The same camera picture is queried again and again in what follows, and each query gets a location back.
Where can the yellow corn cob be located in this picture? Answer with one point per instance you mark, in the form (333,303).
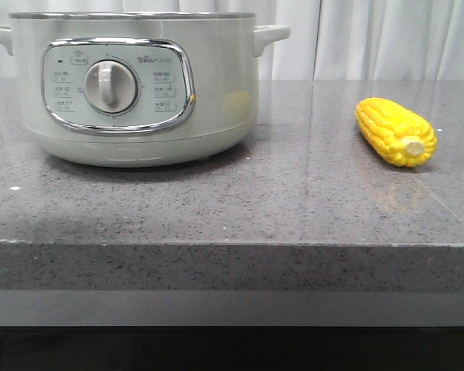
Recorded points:
(398,135)

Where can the pale green electric cooking pot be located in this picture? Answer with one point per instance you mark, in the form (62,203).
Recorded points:
(137,89)

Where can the white curtain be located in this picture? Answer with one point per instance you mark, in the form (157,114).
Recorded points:
(329,40)

